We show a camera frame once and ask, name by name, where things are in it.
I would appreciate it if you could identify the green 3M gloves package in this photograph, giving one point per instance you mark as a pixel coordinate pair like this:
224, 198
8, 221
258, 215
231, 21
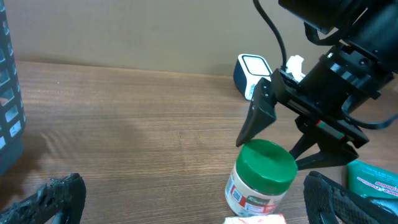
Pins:
374, 184

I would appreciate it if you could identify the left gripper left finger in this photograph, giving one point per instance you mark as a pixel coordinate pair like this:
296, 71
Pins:
62, 201

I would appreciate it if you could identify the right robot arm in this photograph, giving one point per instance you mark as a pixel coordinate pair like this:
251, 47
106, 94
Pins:
361, 37

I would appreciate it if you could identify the green lid jar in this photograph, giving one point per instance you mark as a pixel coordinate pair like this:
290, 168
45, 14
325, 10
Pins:
260, 178

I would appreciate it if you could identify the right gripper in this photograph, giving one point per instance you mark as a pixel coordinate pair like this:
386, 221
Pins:
330, 134

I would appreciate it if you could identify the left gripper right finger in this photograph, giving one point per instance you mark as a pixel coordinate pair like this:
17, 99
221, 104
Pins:
328, 202

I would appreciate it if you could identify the white barcode scanner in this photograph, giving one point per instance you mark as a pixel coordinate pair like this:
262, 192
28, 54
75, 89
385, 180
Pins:
249, 69

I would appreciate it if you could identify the grey plastic shopping basket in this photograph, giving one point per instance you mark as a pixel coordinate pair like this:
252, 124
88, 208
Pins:
13, 119

